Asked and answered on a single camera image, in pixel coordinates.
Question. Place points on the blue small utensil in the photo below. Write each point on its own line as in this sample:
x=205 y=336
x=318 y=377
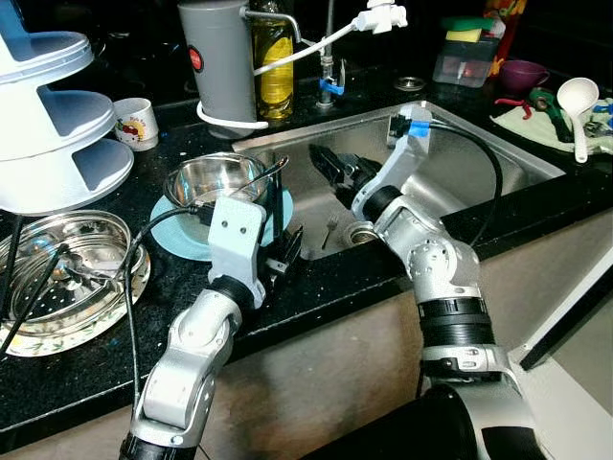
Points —
x=603 y=110

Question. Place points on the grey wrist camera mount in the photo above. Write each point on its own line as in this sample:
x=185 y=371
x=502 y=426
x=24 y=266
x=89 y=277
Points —
x=235 y=240
x=407 y=158

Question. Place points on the stainless steel sink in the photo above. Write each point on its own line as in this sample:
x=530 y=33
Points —
x=460 y=172

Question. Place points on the light blue plate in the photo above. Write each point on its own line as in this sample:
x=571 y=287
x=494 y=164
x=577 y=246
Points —
x=177 y=240

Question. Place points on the red food packet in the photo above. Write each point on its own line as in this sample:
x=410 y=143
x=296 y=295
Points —
x=503 y=29

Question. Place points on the clear plastic container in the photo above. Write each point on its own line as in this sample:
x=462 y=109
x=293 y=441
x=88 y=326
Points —
x=465 y=65

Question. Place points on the perforated steel steamer tray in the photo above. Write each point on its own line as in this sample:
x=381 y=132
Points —
x=77 y=307

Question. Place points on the pale green dish cloth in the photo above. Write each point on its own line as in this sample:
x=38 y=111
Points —
x=522 y=129

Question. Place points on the purple bowl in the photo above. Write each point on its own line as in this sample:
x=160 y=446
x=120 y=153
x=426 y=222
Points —
x=522 y=75

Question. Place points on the white printed mug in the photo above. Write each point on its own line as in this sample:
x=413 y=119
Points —
x=136 y=123

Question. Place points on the white plastic ladle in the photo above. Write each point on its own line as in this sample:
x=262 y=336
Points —
x=578 y=96

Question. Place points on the shiny steel bowl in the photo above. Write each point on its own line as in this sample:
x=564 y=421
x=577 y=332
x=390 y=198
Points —
x=215 y=177

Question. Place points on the grey water filter canister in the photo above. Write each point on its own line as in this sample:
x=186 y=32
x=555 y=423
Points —
x=218 y=57

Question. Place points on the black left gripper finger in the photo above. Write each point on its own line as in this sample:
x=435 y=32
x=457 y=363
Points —
x=279 y=201

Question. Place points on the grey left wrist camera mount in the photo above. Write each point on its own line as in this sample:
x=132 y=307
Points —
x=235 y=240

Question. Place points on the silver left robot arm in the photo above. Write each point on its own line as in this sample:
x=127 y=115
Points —
x=192 y=345

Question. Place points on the steel fork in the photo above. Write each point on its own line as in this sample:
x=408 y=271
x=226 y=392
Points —
x=330 y=233

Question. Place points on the yellow oil bottle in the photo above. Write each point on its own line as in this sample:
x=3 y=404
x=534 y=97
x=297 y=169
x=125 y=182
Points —
x=275 y=67

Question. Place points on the white tiered plastic rack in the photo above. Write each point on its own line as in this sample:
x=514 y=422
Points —
x=48 y=125

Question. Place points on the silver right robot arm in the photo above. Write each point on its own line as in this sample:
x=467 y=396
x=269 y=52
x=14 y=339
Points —
x=441 y=268

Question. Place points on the green and black tool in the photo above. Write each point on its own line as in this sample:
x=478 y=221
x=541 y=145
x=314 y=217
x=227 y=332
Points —
x=554 y=107

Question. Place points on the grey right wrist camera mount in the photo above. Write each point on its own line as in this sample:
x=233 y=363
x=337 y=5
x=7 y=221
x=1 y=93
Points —
x=407 y=158

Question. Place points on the yellow green sponge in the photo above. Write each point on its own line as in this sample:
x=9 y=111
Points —
x=467 y=29

